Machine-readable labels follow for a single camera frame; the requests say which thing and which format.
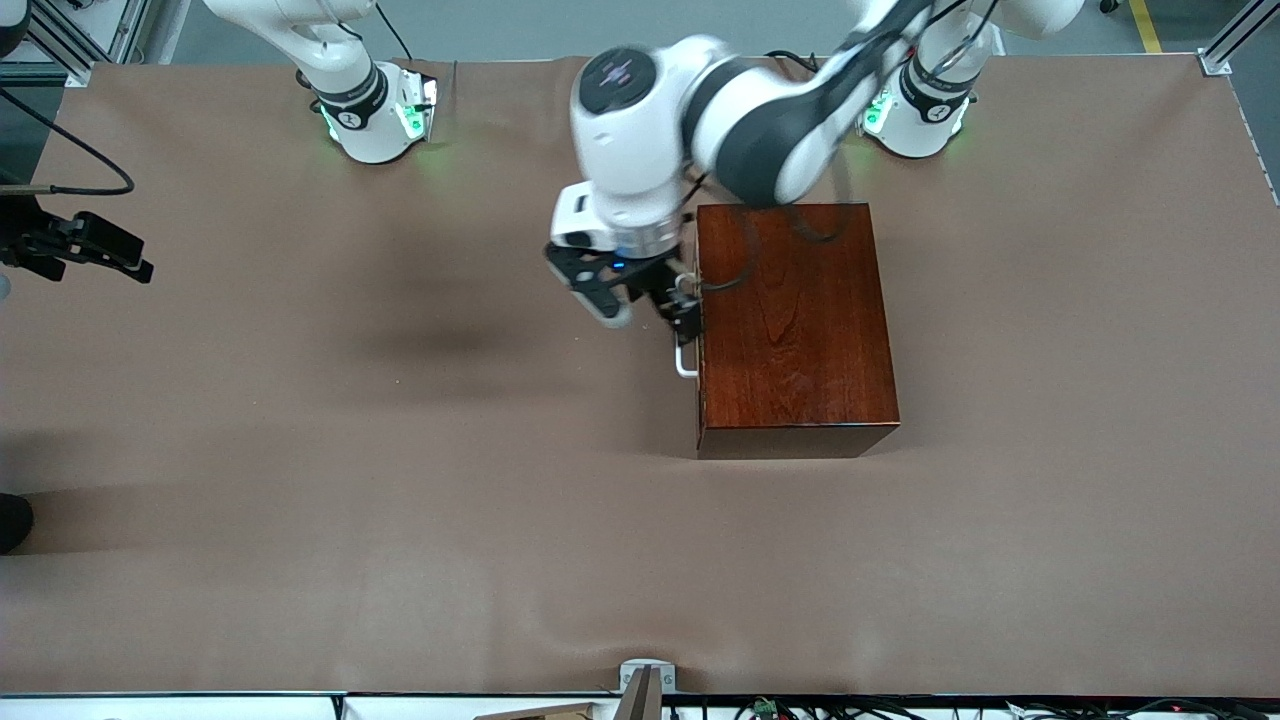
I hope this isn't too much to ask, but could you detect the wooden drawer with white handle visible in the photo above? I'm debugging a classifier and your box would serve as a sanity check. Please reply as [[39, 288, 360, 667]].
[[672, 240, 708, 453]]

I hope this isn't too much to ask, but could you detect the dark red wooden cabinet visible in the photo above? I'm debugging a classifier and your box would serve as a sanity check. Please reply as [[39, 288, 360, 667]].
[[695, 203, 901, 461]]

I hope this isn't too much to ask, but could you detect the black round object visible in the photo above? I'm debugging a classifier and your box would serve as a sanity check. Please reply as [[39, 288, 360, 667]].
[[0, 493, 35, 556]]

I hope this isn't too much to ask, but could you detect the brown table mat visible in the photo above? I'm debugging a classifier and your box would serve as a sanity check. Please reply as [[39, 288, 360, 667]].
[[0, 53, 1280, 699]]

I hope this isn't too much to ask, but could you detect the brown cardboard piece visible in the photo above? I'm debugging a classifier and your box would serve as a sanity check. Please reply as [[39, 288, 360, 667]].
[[473, 702, 601, 720]]

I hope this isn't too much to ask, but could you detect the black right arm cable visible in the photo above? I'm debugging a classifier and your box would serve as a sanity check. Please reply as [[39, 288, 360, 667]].
[[0, 88, 135, 197]]

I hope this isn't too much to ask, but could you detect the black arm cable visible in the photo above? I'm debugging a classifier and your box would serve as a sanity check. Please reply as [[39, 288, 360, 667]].
[[690, 0, 1001, 294], [0, 88, 135, 197]]

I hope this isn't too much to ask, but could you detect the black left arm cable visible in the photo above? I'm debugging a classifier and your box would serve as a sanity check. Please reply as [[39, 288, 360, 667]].
[[690, 0, 1001, 294]]

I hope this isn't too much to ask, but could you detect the aluminium frame with dark bars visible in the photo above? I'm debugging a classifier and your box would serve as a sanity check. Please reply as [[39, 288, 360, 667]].
[[20, 0, 151, 89]]

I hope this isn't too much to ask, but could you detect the thin black base cable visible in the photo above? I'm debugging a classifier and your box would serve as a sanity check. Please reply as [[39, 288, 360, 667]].
[[375, 0, 419, 63]]

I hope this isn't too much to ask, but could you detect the small metal bracket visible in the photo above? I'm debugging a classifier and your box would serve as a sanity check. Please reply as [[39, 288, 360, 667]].
[[619, 659, 677, 694]]

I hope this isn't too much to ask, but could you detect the aluminium post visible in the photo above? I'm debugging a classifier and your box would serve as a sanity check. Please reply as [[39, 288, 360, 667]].
[[612, 666, 664, 720]]

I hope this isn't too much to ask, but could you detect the white table edge rail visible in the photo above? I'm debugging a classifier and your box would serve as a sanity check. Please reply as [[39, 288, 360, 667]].
[[0, 693, 621, 720]]

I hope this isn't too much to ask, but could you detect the aluminium frame with corner bracket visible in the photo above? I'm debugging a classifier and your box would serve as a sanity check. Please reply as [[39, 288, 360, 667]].
[[1200, 0, 1280, 77]]

